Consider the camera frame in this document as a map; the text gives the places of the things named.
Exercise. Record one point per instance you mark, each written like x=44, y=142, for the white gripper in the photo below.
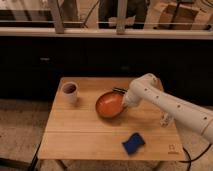
x=131, y=98

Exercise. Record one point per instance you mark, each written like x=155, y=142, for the orange ceramic bowl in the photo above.
x=109, y=105

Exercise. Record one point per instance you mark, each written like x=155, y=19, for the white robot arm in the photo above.
x=196, y=118

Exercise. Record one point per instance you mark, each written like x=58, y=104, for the black rectangular box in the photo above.
x=119, y=90

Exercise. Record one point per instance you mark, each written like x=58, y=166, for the white clamp on table edge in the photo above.
x=166, y=119

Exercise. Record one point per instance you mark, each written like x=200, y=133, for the blue sponge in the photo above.
x=134, y=142

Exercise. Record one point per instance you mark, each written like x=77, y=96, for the wooden table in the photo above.
x=76, y=132

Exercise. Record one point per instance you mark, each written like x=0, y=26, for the cardboard box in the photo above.
x=174, y=16

